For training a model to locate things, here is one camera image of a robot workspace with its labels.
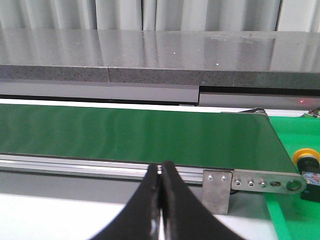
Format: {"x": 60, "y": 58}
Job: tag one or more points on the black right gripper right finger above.
{"x": 184, "y": 216}

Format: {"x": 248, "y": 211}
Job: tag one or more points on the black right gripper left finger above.
{"x": 140, "y": 218}

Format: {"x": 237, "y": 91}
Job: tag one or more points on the yellow push button switch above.
{"x": 307, "y": 161}

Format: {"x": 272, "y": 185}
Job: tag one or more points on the green conveyor belt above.
{"x": 204, "y": 139}

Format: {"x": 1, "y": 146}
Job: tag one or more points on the grey stone counter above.
{"x": 242, "y": 69}

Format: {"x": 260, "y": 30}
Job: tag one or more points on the white pleated curtain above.
{"x": 162, "y": 15}

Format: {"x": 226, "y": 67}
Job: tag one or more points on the steel conveyor support bracket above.
{"x": 216, "y": 189}

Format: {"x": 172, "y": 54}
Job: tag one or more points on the aluminium conveyor frame rail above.
{"x": 242, "y": 179}

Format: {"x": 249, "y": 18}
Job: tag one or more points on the wired green circuit board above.
{"x": 315, "y": 113}

